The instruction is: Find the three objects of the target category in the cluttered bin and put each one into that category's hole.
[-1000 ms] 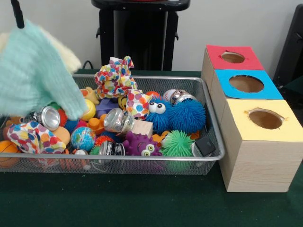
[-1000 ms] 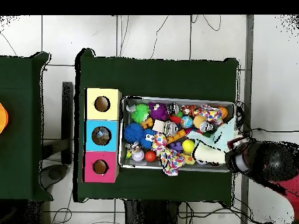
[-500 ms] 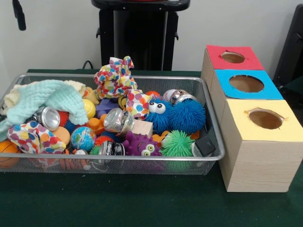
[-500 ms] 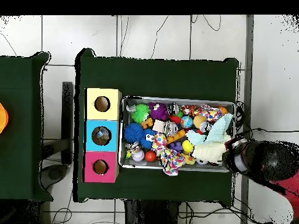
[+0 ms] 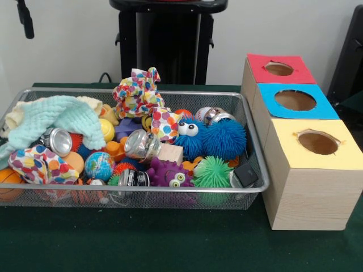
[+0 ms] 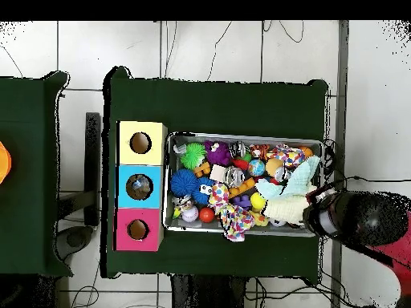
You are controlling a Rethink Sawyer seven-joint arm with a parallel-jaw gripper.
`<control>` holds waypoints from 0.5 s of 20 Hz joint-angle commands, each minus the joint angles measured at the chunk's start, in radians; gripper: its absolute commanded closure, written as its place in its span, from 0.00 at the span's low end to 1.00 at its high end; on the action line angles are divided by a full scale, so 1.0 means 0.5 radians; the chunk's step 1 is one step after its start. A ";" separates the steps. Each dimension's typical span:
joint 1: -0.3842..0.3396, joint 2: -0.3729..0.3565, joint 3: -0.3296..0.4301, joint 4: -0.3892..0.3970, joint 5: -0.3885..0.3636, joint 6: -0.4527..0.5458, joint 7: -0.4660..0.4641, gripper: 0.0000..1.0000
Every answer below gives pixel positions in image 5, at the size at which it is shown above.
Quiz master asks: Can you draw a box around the blue globe ball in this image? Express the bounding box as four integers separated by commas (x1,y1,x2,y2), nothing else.
84,151,116,182

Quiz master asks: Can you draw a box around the black furniture panel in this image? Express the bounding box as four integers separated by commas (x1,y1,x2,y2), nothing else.
326,4,363,105

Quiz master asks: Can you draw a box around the knotted polka dot cloth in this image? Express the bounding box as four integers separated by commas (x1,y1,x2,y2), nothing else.
112,67,183,143

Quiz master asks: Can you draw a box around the wooden box with three holes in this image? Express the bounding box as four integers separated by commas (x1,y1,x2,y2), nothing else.
240,53,363,231

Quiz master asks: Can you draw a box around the neighbouring green covered table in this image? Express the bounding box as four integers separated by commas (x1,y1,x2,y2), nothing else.
334,90,363,125

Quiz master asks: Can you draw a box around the green spiky rubber ball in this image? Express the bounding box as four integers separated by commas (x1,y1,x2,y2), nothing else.
192,155,235,188

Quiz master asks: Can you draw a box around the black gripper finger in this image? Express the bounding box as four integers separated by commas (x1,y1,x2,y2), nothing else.
15,0,35,40

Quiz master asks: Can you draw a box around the crushed silver can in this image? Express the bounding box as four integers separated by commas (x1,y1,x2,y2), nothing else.
123,129,163,161

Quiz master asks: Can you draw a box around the crumpled polka dot cloth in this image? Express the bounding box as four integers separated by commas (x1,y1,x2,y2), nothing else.
7,144,80,185

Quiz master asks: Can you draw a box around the mint green waffle cloth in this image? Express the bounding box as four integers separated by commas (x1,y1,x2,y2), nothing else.
0,95,107,168

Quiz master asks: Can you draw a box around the purple monster toy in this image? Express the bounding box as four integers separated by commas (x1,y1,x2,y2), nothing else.
146,157,195,188

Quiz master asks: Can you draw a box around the blue fuzzy toy with eyes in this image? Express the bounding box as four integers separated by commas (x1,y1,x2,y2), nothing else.
172,114,208,161

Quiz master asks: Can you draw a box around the dark green tablecloth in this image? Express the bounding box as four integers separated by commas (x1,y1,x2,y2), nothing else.
0,82,363,272

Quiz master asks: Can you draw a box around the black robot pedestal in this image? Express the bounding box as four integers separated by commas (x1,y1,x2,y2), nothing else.
108,0,229,85

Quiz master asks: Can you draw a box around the shallow clear mesh bin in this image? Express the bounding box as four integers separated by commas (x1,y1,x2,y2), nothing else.
0,87,270,211

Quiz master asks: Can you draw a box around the blue fuzzy ball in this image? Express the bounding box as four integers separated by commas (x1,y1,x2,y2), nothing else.
201,118,247,161

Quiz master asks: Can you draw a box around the cream waffle cloth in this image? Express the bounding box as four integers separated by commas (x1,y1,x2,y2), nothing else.
4,96,103,135

